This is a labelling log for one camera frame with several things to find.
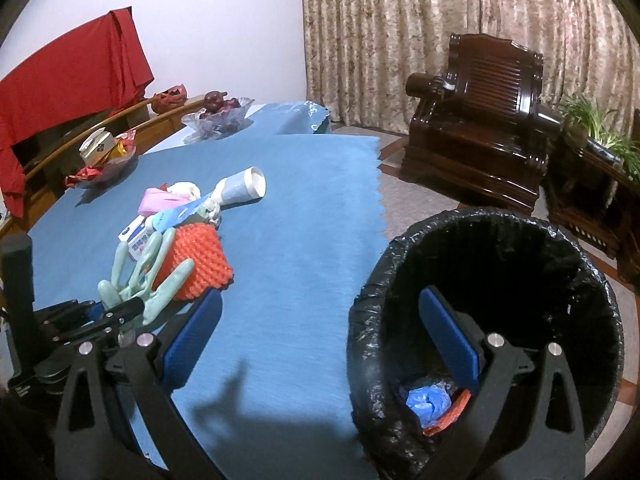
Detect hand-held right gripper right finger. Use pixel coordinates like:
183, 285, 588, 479
417, 286, 587, 480

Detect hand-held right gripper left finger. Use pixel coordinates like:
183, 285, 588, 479
54, 287, 226, 480

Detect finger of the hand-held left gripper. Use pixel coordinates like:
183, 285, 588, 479
35, 297, 146, 326
45, 319, 123, 348

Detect green rubber glove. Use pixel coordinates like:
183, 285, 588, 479
97, 232, 197, 327

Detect white and blue carton box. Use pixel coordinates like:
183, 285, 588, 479
118, 215, 166, 263

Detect orange foam net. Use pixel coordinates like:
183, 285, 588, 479
150, 224, 235, 302

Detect bin with black bag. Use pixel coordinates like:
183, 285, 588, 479
346, 207, 625, 480

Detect light blue packet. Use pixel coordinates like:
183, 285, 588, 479
150, 199, 215, 236

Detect pink packet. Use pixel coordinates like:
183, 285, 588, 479
138, 187, 193, 214

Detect white tissue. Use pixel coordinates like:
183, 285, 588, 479
167, 181, 202, 202

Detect blue plastic bag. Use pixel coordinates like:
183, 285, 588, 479
405, 381, 453, 423

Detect orange net scrap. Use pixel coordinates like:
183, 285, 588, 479
422, 389, 473, 436

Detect red snack wrappers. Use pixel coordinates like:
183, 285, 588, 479
65, 167, 103, 189

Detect blue tablecloth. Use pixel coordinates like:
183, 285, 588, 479
27, 134, 388, 480

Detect white and gold box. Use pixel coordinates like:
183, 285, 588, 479
79, 128, 118, 167

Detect dark wooden side table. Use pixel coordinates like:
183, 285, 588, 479
542, 125, 626, 261

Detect red bag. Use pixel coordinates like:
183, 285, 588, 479
151, 84, 189, 114

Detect red cloth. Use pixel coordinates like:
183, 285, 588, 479
0, 7, 155, 218

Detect light blue table cover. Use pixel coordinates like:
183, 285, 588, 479
182, 101, 332, 147

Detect green potted plant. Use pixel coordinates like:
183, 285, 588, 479
557, 91, 640, 181

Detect patterned beige curtain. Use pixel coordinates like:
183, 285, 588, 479
300, 0, 635, 137

